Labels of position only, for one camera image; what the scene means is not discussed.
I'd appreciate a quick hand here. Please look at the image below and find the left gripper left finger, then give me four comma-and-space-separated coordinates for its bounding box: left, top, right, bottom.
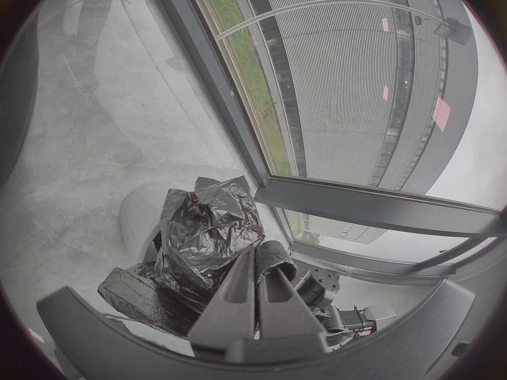
187, 246, 257, 356

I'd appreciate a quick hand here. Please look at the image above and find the black plastic bag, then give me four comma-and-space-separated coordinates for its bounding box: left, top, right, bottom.
97, 177, 298, 337

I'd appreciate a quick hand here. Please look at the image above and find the window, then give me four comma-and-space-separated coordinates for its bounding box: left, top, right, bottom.
147, 0, 507, 288

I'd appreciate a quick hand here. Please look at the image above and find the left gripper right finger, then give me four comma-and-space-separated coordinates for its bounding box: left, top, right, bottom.
257, 269, 330, 355

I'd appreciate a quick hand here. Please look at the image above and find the white trash bin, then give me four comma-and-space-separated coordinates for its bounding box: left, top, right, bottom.
119, 184, 191, 339

